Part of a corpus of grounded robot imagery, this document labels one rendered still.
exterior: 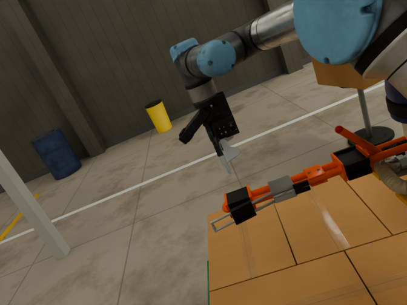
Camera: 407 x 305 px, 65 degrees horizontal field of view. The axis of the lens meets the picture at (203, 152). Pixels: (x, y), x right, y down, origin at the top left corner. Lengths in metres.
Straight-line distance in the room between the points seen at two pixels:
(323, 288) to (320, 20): 1.11
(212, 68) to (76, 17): 6.06
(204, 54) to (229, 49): 0.06
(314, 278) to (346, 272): 0.12
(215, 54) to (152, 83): 5.87
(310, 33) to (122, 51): 6.19
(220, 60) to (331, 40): 0.35
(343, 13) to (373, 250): 1.19
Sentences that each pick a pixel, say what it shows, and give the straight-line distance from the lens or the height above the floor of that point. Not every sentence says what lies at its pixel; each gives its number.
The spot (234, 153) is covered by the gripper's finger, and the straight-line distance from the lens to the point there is 0.85.
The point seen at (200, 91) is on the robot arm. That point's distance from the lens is 0.82.
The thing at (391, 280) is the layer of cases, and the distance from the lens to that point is 1.38.
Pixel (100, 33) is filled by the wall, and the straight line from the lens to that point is 6.60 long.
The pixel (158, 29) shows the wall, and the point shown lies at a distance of 6.47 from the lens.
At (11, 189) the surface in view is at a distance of 3.51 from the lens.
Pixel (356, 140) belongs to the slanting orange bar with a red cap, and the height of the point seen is 1.12.
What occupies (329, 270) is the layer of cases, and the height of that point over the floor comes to 0.54.
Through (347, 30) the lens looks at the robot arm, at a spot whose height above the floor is 1.51.
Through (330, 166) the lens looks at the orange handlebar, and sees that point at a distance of 1.03.
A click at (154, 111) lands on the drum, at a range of 6.02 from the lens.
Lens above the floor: 1.58
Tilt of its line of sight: 21 degrees down
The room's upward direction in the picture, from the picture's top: 24 degrees counter-clockwise
